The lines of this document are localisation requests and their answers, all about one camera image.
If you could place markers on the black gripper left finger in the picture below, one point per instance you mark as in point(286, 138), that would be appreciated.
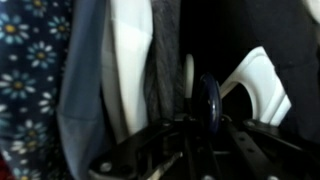
point(133, 153)

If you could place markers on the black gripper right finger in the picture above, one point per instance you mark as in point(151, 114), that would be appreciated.
point(260, 150)

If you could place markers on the wide white plastic hanger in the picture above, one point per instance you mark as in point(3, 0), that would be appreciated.
point(263, 86)

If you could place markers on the thin white plastic hanger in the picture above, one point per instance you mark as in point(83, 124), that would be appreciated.
point(189, 75)

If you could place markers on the blue grey shirt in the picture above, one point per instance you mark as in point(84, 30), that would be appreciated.
point(83, 83)

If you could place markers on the white garment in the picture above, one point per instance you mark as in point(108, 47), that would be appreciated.
point(130, 66)

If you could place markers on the grey garment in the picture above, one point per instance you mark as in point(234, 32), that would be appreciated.
point(165, 60)

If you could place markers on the dark navy garment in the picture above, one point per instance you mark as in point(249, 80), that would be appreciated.
point(253, 26)

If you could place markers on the navy floral print shirt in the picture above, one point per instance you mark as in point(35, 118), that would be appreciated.
point(30, 83)

